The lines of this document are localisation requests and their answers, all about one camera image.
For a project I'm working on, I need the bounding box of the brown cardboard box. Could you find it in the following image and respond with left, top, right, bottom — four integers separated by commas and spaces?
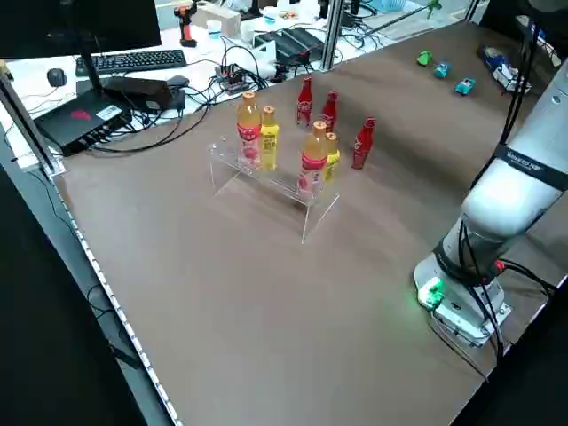
194, 3, 243, 38

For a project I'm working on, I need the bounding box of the black keyboard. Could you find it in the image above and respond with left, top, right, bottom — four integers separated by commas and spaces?
74, 49, 188, 78

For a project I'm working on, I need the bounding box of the black computer mouse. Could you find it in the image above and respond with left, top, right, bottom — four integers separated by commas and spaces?
46, 67, 68, 89

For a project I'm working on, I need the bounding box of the orange tea bottle red label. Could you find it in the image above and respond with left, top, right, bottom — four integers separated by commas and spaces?
300, 120, 329, 199
236, 91, 264, 170

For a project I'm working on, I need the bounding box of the grey usb hub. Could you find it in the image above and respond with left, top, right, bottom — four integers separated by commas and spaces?
214, 63, 250, 92

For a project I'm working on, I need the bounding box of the clear acrylic stepped shelf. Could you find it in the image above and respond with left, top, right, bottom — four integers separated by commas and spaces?
205, 138, 343, 246

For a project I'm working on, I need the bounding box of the black computer monitor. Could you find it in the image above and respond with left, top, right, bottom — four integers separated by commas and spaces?
0, 0, 162, 97

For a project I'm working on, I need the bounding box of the black rectangular device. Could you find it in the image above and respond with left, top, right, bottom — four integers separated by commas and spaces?
102, 75, 187, 114

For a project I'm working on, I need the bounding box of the black power supply unit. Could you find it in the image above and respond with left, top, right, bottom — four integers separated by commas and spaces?
274, 26, 329, 65

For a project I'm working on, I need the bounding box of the aluminium profile post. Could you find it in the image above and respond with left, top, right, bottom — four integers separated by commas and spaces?
321, 0, 343, 71

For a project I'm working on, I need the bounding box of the red cola bottle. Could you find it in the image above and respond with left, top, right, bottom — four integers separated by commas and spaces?
296, 76, 315, 128
319, 91, 340, 134
351, 116, 378, 171

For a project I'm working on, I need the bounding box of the black mini computer red logo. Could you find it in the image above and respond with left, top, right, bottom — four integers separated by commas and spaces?
34, 98, 134, 158

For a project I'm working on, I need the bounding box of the aluminium frame bar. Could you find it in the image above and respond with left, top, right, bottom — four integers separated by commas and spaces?
0, 59, 68, 179

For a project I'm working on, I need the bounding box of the blue cracker packet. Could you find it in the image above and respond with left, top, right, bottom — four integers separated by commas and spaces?
481, 45, 509, 68

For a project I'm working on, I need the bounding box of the orange black power drill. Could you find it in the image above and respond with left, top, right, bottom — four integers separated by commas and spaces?
173, 4, 200, 49

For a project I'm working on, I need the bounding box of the white yellow snack packet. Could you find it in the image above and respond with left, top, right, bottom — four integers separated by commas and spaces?
496, 64, 533, 94

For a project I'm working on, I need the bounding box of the black wire basket shelf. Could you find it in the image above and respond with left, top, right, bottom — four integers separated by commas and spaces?
477, 43, 536, 95

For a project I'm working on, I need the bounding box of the yellow lemon tea bottle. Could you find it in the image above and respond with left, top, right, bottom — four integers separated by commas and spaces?
323, 131, 343, 184
259, 106, 282, 172

